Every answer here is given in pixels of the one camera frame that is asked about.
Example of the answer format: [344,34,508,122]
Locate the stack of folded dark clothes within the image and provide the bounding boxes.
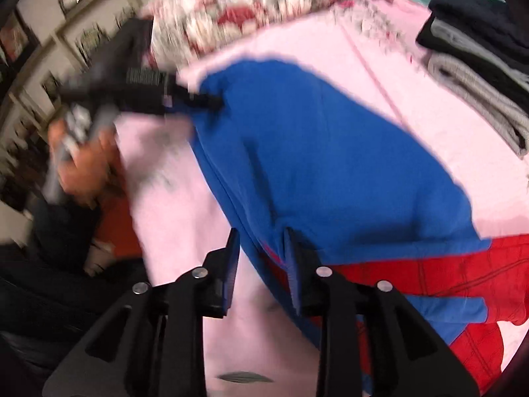
[415,0,529,94]

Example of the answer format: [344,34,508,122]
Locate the person's left hand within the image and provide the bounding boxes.
[47,119,123,208]

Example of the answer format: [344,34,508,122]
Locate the grey folded garment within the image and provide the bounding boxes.
[426,52,529,158]

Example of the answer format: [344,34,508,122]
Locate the pink bed sheet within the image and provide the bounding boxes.
[113,0,529,397]

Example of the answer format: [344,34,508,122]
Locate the small picture frame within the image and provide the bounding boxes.
[57,0,90,16]

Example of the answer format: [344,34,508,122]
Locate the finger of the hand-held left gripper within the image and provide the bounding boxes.
[165,72,224,113]

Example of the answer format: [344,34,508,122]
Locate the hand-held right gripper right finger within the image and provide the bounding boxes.
[284,227,481,397]

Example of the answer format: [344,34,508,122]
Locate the blue and red pants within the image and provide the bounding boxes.
[189,59,529,388]

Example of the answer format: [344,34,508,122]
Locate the orange cloth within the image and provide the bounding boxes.
[92,161,144,259]

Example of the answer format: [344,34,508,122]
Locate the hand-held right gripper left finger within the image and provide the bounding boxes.
[41,227,241,397]

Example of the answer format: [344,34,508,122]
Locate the red and white floral blanket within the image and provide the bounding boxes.
[140,0,365,67]

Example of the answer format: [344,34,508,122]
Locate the dark clothing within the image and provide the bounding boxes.
[0,197,150,397]

